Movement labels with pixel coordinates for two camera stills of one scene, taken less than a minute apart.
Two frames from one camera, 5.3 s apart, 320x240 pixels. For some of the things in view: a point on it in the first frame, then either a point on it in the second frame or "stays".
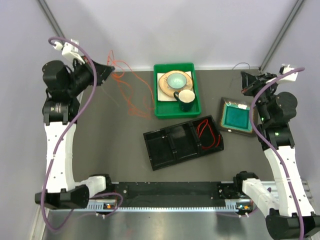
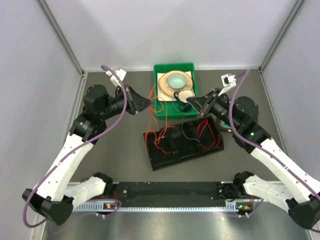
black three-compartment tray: (170, 145) stays
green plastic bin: (165, 109) stays
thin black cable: (242, 62) -> (181, 125)
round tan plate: (169, 91) stays
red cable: (200, 128) stays
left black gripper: (102, 72) -> (136, 102)
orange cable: (137, 91) -> (156, 139)
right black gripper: (250, 83) -> (201, 103)
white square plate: (161, 96) stays
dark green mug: (186, 98) stays
